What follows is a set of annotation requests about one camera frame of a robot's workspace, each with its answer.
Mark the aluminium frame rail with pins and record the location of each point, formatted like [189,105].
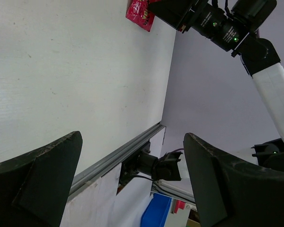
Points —
[107,163]

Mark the blue plastic bin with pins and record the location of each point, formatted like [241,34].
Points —
[157,211]

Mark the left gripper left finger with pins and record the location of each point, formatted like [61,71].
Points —
[34,187]

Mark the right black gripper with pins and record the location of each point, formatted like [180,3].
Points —
[208,20]

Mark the pink snack packet back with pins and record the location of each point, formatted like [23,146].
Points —
[138,12]

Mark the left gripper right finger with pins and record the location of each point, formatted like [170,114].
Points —
[231,192]

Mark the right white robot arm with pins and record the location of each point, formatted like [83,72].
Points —
[259,57]

